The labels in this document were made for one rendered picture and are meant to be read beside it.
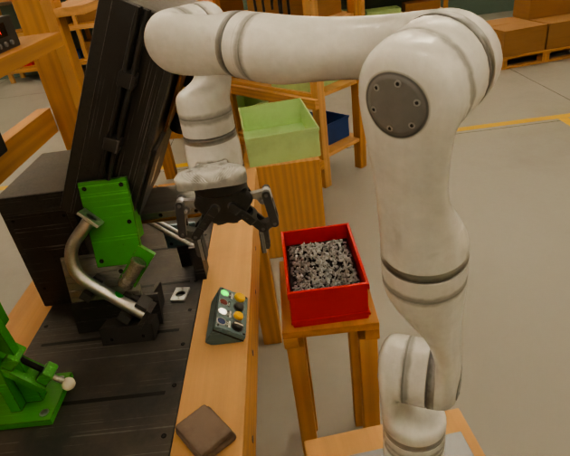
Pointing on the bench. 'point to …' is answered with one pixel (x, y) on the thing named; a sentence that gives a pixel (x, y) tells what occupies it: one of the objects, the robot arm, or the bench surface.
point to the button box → (219, 334)
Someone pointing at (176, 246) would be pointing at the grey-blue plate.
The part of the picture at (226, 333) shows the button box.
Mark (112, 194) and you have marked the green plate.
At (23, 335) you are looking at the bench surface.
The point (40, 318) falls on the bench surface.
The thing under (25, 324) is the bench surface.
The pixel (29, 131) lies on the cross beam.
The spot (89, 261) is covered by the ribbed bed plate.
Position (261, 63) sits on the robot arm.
